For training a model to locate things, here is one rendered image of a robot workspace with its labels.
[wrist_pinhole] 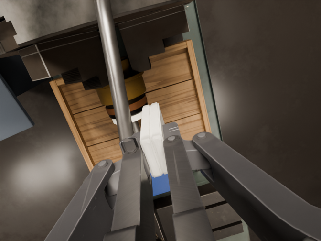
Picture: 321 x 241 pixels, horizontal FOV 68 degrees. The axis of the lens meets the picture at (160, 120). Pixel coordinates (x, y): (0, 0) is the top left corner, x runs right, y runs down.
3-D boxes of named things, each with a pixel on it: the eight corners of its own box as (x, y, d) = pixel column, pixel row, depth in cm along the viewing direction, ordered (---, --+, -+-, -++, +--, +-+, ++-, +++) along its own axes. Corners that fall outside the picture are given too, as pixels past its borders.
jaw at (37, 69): (69, 15, 36) (-10, 27, 27) (91, 5, 33) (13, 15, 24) (95, 84, 40) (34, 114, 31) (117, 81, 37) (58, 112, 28)
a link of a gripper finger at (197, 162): (165, 158, 14) (216, 145, 14) (161, 124, 18) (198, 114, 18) (172, 179, 14) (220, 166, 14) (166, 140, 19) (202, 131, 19)
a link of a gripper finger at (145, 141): (163, 176, 16) (152, 179, 16) (159, 132, 23) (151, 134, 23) (150, 138, 15) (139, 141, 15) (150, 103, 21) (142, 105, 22)
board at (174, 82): (53, 79, 61) (48, 82, 57) (188, 38, 61) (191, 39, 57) (96, 173, 72) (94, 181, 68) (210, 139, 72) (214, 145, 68)
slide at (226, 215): (90, 218, 70) (87, 230, 66) (229, 176, 70) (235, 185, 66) (111, 260, 76) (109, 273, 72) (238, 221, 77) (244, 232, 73)
